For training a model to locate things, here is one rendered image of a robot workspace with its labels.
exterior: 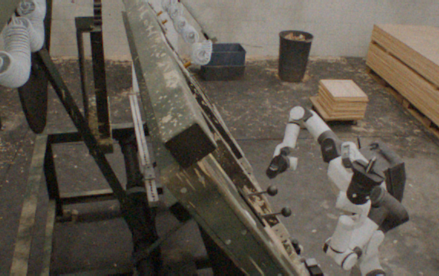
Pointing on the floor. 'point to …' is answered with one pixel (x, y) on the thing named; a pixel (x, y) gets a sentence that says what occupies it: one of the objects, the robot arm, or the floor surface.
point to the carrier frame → (183, 263)
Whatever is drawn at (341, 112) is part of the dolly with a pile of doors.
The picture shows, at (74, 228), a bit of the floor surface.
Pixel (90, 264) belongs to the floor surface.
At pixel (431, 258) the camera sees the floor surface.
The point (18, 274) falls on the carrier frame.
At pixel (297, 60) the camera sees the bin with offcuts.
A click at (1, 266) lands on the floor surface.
